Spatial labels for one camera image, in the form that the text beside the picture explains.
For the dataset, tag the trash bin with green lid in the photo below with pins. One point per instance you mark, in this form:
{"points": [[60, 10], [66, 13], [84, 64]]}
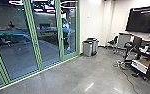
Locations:
{"points": [[95, 46]]}

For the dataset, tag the black office chair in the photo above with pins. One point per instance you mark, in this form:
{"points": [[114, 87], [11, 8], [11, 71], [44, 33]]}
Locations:
{"points": [[112, 42]]}

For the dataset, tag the black wheeled cart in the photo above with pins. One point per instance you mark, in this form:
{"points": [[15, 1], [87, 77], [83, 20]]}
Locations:
{"points": [[147, 61]]}

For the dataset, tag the white wall switch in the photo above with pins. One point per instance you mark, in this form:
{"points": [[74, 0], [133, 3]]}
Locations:
{"points": [[88, 15]]}

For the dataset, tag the green framed glass door wall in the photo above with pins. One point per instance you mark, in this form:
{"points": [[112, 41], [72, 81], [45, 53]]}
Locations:
{"points": [[31, 36]]}

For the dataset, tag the large black wall screen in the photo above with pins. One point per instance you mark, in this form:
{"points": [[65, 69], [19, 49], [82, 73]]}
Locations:
{"points": [[142, 19]]}

